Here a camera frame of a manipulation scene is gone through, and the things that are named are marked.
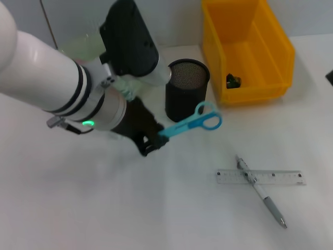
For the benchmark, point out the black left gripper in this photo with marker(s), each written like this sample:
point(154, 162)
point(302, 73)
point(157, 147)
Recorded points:
point(138, 119)

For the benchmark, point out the translucent green fruit plate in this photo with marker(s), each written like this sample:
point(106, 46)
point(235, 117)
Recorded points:
point(80, 47)

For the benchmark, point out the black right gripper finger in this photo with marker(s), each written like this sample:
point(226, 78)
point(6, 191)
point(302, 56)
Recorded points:
point(330, 77)

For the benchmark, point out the blue teal scissors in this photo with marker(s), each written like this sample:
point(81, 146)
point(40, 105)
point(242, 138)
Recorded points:
point(182, 127)

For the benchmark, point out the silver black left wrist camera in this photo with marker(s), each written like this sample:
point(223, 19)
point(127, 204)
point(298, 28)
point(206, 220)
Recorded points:
point(130, 41)

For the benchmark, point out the clear plastic ruler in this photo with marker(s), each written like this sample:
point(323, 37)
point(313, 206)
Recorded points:
point(281, 178)

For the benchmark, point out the white grey pen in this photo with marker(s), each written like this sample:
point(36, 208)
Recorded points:
point(270, 205)

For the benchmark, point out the black mesh pen holder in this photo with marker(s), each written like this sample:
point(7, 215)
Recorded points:
point(187, 104)

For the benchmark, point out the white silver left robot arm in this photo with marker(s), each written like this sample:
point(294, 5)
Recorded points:
point(39, 75)

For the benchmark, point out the yellow plastic bin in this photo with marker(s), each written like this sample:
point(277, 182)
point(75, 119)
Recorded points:
point(249, 52)

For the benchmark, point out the green plastic wrapper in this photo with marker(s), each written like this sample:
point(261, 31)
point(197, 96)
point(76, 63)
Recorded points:
point(233, 81)

